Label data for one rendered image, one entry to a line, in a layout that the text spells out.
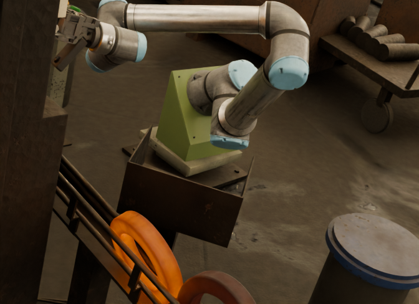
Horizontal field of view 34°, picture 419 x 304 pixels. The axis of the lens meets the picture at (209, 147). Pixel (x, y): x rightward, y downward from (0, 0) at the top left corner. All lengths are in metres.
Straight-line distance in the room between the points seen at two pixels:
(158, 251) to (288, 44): 1.02
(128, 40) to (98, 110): 1.25
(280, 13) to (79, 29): 0.60
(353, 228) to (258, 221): 0.74
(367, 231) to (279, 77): 0.53
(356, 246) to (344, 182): 1.27
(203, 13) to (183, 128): 0.72
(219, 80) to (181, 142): 0.31
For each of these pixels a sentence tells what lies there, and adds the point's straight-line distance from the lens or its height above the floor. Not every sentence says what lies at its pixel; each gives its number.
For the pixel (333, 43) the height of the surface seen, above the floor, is 0.32.
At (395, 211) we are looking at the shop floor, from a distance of 3.20.
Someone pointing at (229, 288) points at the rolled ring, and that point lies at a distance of 1.15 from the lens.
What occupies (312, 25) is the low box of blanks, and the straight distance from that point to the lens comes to 3.92.
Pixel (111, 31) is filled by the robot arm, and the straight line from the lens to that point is 2.01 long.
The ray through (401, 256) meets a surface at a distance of 2.06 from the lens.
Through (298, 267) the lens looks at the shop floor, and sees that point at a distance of 2.58.
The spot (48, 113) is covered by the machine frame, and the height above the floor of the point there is 0.87.
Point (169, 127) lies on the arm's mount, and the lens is 2.79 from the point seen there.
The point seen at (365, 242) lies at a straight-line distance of 2.05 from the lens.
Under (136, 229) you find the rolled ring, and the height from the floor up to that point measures 0.77.
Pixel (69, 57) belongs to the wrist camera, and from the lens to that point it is 1.99.
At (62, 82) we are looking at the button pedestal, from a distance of 2.80.
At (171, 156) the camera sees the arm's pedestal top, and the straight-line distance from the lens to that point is 2.79.
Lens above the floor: 1.48
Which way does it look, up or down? 28 degrees down
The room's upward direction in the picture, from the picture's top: 16 degrees clockwise
